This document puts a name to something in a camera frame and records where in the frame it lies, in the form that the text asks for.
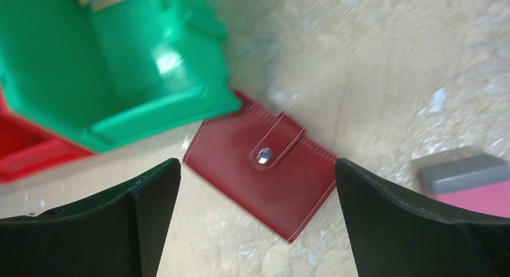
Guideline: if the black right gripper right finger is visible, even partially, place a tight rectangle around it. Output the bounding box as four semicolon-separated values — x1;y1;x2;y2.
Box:
335;158;509;276

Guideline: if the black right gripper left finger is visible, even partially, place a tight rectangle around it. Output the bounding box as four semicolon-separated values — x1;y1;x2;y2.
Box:
1;158;181;276

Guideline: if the red leather card holder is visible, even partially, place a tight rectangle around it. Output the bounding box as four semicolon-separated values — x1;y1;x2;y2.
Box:
183;91;337;242

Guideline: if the pink grey eraser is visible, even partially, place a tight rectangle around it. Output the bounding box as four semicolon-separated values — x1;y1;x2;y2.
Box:
416;153;509;218

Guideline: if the red plastic bin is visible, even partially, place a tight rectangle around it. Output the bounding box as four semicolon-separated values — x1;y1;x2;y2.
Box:
1;96;93;184

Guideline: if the green plastic bin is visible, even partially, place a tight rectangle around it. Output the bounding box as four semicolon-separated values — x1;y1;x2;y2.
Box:
1;0;241;152

